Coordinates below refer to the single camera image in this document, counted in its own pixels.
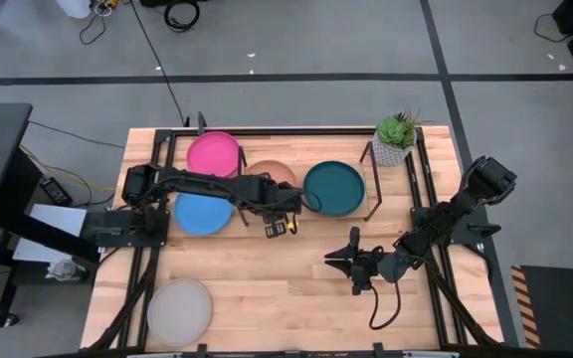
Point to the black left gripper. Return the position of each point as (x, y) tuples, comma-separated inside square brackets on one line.
[(281, 201)]

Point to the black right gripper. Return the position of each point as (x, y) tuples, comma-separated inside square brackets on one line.
[(368, 262)]

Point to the terracotta brown plate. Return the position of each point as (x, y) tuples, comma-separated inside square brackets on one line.
[(274, 169)]

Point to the dark teal plate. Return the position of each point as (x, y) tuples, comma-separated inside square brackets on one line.
[(336, 189)]

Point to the blue plate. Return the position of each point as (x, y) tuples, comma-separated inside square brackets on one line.
[(202, 216)]

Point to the pink plate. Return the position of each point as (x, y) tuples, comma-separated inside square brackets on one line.
[(212, 154)]

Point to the grey plate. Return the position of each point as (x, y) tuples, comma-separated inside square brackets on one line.
[(179, 312)]

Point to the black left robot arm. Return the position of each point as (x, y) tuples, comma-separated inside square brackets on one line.
[(207, 186)]

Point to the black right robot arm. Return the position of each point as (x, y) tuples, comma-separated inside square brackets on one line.
[(490, 179)]

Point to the succulent in white patterned pot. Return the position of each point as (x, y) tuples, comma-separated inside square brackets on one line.
[(391, 154)]

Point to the black power brick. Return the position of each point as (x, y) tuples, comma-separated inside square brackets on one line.
[(57, 191)]

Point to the black mat with hazard stripes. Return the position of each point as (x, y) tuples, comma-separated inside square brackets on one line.
[(565, 308)]

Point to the white container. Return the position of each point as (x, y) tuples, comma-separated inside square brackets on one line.
[(75, 7)]

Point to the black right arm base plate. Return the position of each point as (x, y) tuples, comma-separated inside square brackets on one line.
[(465, 237)]

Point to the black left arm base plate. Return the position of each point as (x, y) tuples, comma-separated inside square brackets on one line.
[(112, 231)]

